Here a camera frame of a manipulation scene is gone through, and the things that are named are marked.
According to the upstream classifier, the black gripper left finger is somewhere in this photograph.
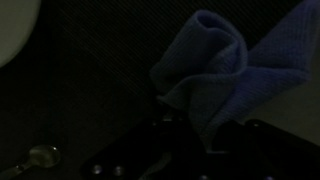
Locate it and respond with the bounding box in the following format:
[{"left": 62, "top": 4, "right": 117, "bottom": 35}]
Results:
[{"left": 79, "top": 115, "right": 208, "bottom": 180}]

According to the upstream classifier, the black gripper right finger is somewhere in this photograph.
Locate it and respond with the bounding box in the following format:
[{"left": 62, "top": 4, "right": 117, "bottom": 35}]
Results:
[{"left": 210, "top": 118, "right": 320, "bottom": 180}]

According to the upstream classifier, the blue cloth towel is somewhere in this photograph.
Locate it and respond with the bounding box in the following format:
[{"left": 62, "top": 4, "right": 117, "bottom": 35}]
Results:
[{"left": 148, "top": 0, "right": 320, "bottom": 155}]

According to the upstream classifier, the dark woven placemat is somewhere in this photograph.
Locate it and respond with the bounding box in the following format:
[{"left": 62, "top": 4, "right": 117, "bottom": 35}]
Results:
[{"left": 0, "top": 0, "right": 306, "bottom": 180}]

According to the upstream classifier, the metal spoon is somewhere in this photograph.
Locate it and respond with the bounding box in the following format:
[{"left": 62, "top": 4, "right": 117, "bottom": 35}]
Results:
[{"left": 0, "top": 143, "right": 63, "bottom": 180}]

